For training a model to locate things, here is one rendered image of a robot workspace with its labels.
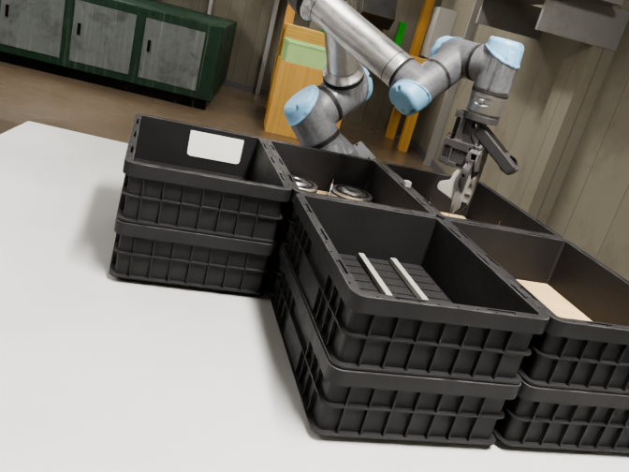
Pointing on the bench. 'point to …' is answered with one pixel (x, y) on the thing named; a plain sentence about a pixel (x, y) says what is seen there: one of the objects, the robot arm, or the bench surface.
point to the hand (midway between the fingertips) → (460, 207)
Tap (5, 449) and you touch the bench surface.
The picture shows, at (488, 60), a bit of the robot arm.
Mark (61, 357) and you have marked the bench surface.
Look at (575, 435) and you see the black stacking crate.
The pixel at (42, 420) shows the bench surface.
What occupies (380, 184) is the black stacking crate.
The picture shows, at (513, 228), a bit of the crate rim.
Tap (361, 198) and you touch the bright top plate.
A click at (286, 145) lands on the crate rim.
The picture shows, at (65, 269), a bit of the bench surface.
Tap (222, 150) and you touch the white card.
